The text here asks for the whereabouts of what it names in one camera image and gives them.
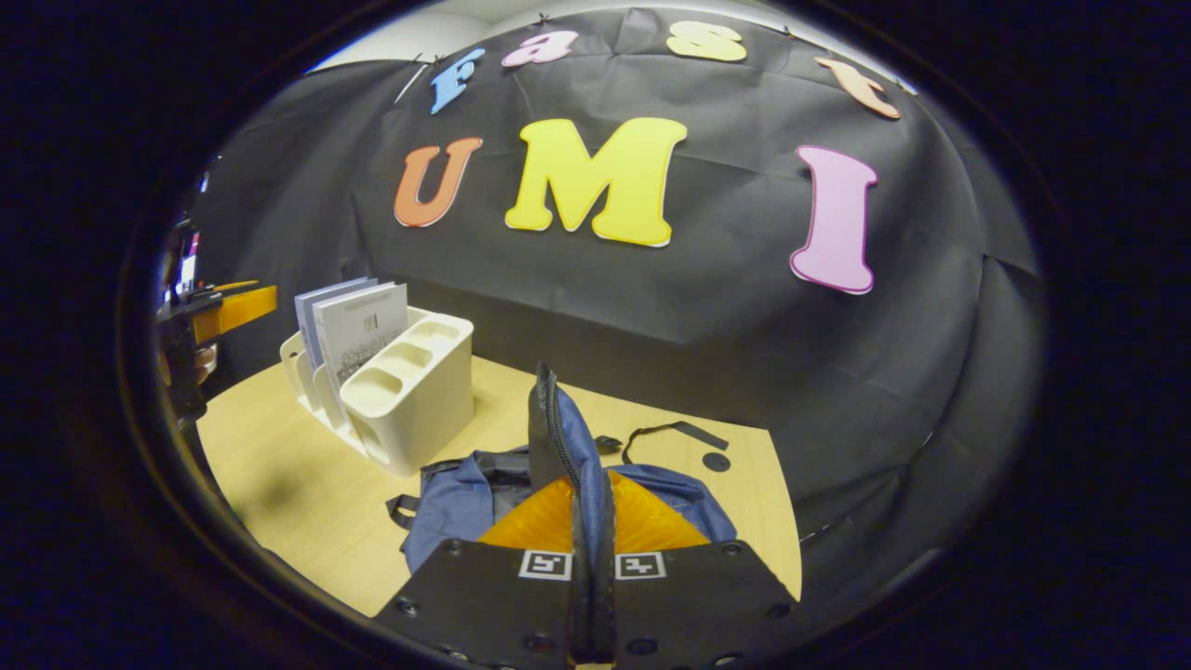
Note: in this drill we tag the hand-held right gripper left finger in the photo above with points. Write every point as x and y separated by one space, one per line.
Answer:
484 605

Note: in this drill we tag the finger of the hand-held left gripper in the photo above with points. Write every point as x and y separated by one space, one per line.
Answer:
233 285
237 312

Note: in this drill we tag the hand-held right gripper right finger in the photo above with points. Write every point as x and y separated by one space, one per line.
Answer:
698 605

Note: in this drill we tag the blue schoolbag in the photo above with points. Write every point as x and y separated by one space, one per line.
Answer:
447 502

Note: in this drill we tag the light grey book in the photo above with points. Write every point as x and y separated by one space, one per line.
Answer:
363 330

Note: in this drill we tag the cream plastic bookshelf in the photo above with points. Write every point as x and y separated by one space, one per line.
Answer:
419 400

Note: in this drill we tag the dark round table grommet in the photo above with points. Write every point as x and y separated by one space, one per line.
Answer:
715 462

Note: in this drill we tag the black backdrop cloth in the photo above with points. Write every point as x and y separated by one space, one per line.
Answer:
744 354

